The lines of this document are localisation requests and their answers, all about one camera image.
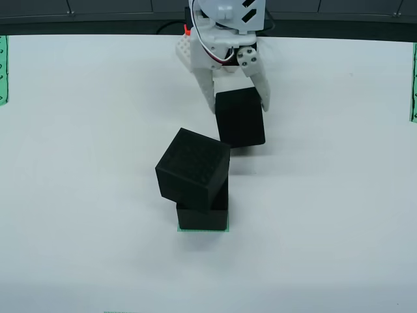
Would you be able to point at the green strip with arrows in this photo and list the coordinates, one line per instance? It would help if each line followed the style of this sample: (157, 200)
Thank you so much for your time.
(414, 81)
(3, 71)

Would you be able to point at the black orange table clamp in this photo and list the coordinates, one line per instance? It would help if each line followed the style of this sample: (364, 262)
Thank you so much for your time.
(187, 30)

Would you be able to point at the green striped square marker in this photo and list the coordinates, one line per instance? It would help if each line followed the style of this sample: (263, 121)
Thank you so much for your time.
(202, 231)

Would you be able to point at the black cube block rough face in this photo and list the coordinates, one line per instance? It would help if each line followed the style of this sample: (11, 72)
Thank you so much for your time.
(192, 166)

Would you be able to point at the smooth black cube block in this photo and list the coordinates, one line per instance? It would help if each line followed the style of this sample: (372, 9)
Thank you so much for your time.
(202, 220)
(241, 120)

